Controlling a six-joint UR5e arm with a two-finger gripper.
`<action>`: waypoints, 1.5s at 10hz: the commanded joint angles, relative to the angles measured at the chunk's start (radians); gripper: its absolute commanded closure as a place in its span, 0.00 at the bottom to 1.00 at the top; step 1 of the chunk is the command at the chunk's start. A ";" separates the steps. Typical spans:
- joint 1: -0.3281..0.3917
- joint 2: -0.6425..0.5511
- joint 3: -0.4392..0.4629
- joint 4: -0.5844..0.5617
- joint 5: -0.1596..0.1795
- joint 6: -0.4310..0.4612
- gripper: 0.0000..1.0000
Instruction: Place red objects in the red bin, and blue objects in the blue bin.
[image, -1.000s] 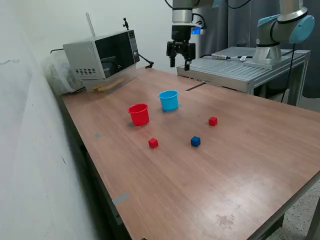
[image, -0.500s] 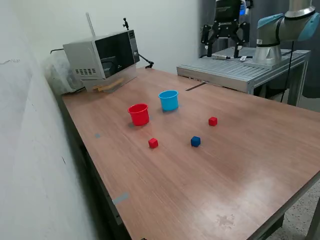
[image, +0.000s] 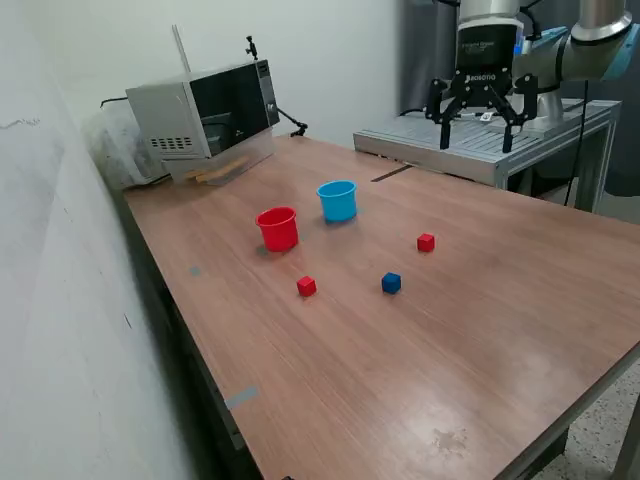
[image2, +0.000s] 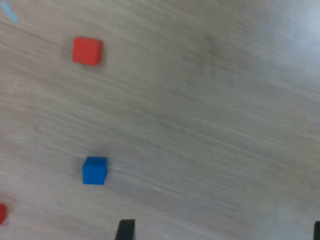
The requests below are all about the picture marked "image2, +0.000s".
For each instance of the red cube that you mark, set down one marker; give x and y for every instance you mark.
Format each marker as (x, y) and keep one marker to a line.
(87, 51)
(2, 213)

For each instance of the creased light blue tape piece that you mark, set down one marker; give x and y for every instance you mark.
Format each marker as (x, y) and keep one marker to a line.
(9, 13)

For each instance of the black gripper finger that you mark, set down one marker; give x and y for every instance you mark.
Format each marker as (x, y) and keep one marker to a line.
(126, 231)
(317, 231)

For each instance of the blue cube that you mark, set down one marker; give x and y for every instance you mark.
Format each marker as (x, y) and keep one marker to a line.
(95, 172)

